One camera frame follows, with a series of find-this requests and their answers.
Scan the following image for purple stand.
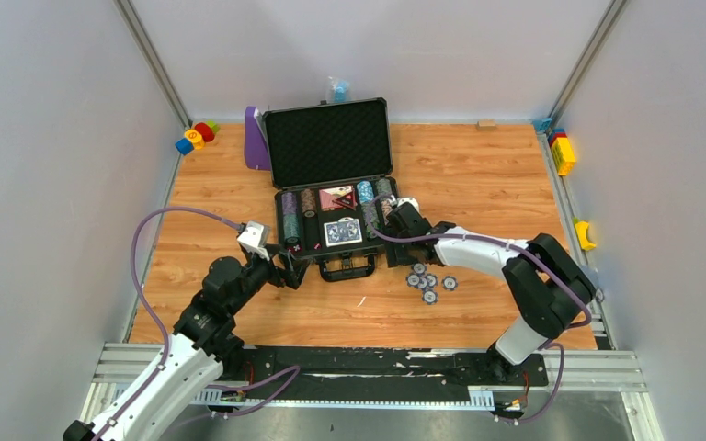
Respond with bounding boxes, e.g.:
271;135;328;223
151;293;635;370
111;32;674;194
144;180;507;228
244;106;271;171

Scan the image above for brown poker chip stack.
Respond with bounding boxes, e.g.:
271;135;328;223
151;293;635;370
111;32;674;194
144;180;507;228
300;188;317;218

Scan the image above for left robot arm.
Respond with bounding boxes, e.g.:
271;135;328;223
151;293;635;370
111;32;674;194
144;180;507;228
63;245;311;440

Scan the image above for loose chip front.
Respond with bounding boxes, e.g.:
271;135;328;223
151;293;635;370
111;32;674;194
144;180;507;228
421;289;438;305

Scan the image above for yellow red toy brick block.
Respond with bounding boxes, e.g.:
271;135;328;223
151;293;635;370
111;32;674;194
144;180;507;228
548;129;577;176

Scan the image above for red triangular card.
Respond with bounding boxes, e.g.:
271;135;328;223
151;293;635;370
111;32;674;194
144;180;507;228
332;190;356;210

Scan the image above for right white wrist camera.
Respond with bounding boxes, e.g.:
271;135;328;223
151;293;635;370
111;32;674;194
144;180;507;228
396;197;420;211

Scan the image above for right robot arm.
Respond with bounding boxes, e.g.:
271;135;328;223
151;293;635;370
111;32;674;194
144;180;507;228
376;203;598;384

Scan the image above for pink white poker chip stack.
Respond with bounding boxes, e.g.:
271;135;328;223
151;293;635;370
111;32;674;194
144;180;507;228
380;199;393;223

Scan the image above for light blue bottle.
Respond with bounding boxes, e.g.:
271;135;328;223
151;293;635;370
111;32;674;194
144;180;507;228
329;78;352;104

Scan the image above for blue playing card deck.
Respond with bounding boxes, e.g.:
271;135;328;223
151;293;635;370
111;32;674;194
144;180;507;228
323;219;363;247

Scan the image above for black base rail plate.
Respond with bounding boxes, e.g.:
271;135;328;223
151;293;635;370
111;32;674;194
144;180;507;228
219;345;549;387

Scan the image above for black poker set case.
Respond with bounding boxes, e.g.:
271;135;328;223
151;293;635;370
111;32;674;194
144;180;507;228
262;97;398;282

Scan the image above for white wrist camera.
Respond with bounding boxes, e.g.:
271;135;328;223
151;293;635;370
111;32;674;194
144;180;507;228
237;221;271;261
396;197;420;211

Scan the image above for light blue poker chip stack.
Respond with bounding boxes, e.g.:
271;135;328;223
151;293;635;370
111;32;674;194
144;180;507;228
357;181;375;205

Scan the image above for yellow curved toy piece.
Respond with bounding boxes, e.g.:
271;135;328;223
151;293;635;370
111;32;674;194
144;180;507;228
574;219;597;252

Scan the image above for coloured toy cylinders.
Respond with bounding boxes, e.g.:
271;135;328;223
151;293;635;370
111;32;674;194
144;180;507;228
175;120;220;155

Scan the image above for dark green poker chip stack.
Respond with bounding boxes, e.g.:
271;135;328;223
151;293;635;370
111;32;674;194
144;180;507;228
375;178;393;196

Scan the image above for purple poker chip stack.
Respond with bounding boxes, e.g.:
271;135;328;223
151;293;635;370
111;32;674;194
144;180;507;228
280;192;299;216

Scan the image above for red playing card deck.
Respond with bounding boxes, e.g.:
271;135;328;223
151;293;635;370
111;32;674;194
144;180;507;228
319;186;355;211

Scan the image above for small wooden block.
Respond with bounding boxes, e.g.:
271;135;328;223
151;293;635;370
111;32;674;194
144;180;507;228
476;119;497;131

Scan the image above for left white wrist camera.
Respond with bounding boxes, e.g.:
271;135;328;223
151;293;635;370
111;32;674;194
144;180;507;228
237;221;271;261

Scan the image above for teal poker chip stack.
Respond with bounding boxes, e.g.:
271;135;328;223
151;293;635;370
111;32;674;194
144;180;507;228
282;212;302;245

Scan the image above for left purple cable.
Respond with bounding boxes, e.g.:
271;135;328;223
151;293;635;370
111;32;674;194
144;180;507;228
94;207;302;441

